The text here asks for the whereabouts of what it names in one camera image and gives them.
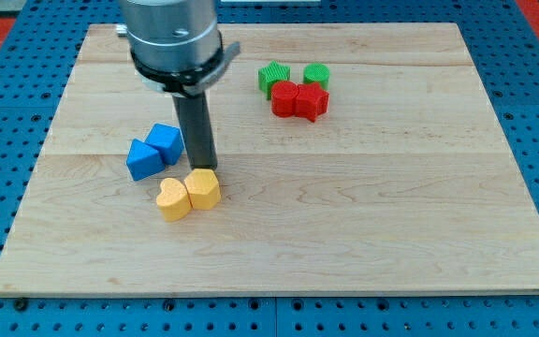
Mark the red cylinder block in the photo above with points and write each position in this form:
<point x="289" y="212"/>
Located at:
<point x="283" y="96"/>

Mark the blue cube block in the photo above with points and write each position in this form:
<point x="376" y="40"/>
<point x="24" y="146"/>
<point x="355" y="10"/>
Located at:
<point x="167" y="140"/>

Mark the green cylinder block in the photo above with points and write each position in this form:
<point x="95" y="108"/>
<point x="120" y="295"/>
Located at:
<point x="317" y="72"/>

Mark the yellow heart block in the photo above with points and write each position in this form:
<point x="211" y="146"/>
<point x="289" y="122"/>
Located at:
<point x="173" y="200"/>

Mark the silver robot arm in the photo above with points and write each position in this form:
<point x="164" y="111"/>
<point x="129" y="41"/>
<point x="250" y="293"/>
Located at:
<point x="177" y="47"/>

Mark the green star block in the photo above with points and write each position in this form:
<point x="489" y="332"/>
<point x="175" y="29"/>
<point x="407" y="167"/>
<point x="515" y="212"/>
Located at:
<point x="270" y="74"/>

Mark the blue triangle block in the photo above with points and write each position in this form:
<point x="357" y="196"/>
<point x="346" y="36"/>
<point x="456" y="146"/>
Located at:
<point x="143" y="160"/>

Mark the yellow pentagon block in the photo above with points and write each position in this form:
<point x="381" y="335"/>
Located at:
<point x="203" y="188"/>

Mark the black clamp with grey tie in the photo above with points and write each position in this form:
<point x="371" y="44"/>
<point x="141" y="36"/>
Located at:
<point x="190" y="82"/>

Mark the red star block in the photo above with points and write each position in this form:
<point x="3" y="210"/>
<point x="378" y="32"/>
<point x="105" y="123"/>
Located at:
<point x="311" y="101"/>

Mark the wooden board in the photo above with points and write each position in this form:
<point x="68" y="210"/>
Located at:
<point x="406" y="186"/>

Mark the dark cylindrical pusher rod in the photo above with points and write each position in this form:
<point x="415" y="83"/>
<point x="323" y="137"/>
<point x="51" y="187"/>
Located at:
<point x="195" y="124"/>

